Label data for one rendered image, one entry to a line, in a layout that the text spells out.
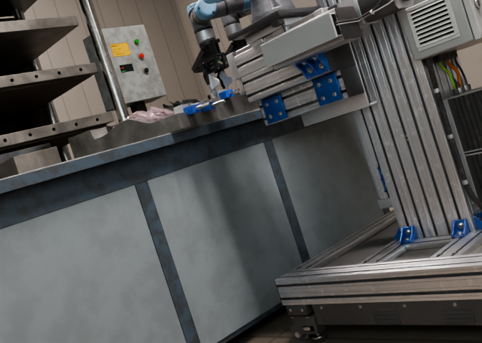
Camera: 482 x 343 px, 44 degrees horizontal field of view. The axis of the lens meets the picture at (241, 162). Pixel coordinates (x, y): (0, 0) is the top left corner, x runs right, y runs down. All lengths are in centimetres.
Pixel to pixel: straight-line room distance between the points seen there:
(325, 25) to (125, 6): 399
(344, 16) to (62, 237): 102
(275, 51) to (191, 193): 63
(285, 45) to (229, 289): 91
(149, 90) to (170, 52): 242
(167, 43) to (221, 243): 367
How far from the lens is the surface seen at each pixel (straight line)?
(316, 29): 165
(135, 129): 211
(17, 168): 196
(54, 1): 516
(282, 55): 173
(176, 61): 562
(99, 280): 187
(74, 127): 286
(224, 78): 235
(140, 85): 319
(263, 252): 228
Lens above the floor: 69
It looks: 2 degrees down
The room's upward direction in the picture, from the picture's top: 18 degrees counter-clockwise
